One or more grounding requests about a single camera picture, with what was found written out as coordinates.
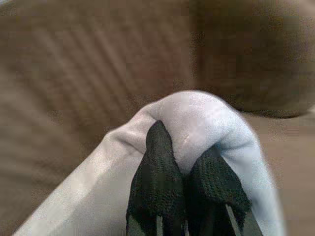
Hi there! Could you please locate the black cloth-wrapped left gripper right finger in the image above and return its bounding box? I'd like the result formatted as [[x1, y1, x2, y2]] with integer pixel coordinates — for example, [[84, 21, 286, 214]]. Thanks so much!
[[183, 145, 252, 236]]

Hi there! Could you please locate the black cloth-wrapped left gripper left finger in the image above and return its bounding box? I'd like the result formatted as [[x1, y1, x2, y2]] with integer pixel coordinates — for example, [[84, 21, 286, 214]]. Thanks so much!
[[126, 120, 186, 236]]

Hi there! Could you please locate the light blue-white pillow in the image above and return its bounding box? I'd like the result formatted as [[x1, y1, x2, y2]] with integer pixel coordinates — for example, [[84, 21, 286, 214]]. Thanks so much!
[[12, 89, 289, 236]]

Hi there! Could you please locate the brown sofa cushion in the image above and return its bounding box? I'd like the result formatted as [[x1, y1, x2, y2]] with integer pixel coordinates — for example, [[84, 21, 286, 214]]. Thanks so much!
[[189, 0, 315, 119]]

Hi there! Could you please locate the brown fabric sofa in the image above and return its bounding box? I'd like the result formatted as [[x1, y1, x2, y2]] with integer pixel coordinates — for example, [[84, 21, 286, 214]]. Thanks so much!
[[0, 0, 315, 236]]

